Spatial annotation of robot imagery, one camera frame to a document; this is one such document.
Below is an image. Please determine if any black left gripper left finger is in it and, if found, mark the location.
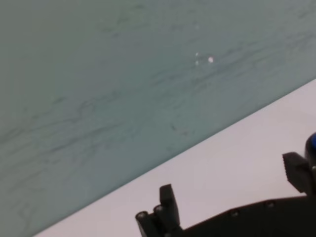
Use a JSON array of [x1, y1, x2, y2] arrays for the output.
[[135, 184, 183, 237]]

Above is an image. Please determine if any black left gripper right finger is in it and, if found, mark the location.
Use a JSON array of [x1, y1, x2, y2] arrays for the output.
[[282, 152, 316, 196]]

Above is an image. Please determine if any blue push button black base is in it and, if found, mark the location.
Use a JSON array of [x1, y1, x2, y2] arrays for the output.
[[305, 132, 316, 170]]

